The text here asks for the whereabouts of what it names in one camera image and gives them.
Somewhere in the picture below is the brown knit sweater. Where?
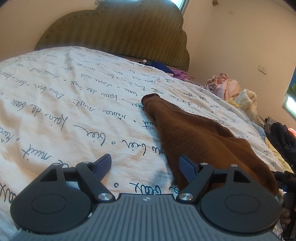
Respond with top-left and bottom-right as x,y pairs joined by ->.
142,94 -> 278,195

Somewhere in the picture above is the black patterned clothes pile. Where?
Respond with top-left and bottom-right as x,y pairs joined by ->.
264,116 -> 295,172

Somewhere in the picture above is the pink clothes pile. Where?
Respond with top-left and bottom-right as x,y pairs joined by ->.
205,73 -> 241,100

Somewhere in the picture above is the right hand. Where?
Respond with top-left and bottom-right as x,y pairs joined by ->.
280,208 -> 290,230

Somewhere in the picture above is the yellow cloth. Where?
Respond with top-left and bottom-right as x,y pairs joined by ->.
264,138 -> 293,173

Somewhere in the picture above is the light blue bed sheet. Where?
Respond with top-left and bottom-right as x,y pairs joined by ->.
239,109 -> 266,141

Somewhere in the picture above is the window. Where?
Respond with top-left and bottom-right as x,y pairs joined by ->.
282,69 -> 296,119

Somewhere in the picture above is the cream puffy jacket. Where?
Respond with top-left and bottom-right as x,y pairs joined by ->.
227,89 -> 264,127

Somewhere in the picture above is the white script-print duvet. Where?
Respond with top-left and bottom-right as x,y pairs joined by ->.
1,47 -> 285,240

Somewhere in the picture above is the purple garment near headboard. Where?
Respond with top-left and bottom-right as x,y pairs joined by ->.
168,68 -> 194,84

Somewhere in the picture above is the blue garment near headboard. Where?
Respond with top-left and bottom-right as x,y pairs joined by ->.
145,61 -> 173,74

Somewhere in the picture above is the olive green upholstered headboard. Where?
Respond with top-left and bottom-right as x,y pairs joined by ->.
34,1 -> 190,71

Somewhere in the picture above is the white wall switch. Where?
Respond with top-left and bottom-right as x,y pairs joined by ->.
257,65 -> 266,75

